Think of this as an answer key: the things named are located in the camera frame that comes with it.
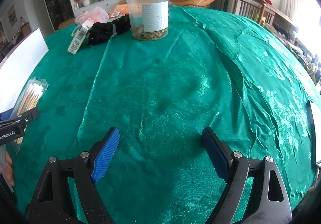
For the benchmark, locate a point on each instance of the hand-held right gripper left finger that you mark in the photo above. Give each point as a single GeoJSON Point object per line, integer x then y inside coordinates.
{"type": "Point", "coordinates": [106, 153]}

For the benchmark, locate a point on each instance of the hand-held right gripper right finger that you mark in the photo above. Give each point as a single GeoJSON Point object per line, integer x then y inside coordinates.
{"type": "Point", "coordinates": [215, 153]}

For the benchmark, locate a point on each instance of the smartphone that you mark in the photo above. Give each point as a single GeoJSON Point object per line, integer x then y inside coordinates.
{"type": "Point", "coordinates": [315, 133]}

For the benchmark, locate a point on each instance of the framed wall picture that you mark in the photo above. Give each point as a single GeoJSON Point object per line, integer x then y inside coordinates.
{"type": "Point", "coordinates": [11, 15]}

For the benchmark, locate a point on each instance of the pink bath pouf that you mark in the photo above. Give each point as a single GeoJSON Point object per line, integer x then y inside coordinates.
{"type": "Point", "coordinates": [96, 14]}

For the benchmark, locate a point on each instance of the orange flat box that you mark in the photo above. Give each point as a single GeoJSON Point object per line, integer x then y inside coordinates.
{"type": "Point", "coordinates": [116, 11]}

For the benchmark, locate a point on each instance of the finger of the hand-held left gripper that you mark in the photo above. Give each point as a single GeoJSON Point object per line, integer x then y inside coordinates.
{"type": "Point", "coordinates": [5, 115]}
{"type": "Point", "coordinates": [28, 115]}

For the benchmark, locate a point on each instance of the clear plastic jar black lid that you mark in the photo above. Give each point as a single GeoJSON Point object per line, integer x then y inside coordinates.
{"type": "Point", "coordinates": [146, 1]}

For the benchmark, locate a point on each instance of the black mesh bundle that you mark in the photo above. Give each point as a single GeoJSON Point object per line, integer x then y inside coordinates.
{"type": "Point", "coordinates": [102, 31]}

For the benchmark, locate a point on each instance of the white round vase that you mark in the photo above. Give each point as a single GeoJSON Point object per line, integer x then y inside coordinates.
{"type": "Point", "coordinates": [86, 2]}

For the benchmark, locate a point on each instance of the cotton swab packet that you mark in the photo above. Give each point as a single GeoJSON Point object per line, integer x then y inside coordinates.
{"type": "Point", "coordinates": [31, 93]}

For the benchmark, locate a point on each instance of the person's left hand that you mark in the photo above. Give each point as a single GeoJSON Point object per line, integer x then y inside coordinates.
{"type": "Point", "coordinates": [8, 168]}

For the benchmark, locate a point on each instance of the white tagged packet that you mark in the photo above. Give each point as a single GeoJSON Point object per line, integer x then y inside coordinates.
{"type": "Point", "coordinates": [76, 42]}

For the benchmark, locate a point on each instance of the green satin tablecloth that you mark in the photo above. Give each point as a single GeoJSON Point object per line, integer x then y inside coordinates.
{"type": "Point", "coordinates": [163, 88]}

